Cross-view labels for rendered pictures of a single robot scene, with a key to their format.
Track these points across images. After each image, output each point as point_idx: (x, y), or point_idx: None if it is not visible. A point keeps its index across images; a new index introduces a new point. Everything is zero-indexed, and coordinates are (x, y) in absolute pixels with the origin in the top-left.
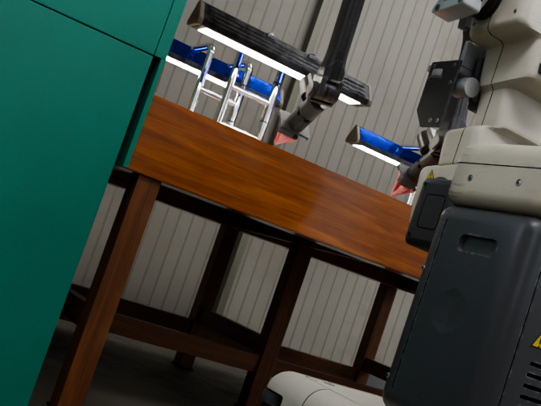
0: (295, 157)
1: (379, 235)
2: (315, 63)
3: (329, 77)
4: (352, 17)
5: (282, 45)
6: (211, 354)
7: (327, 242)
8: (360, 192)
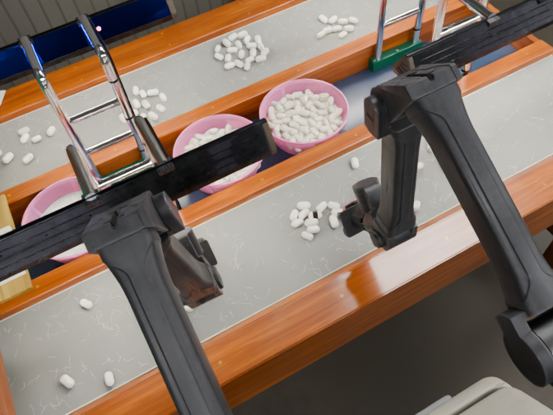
0: None
1: (336, 338)
2: (174, 174)
3: (196, 300)
4: (176, 276)
5: (115, 197)
6: None
7: (283, 379)
8: (297, 347)
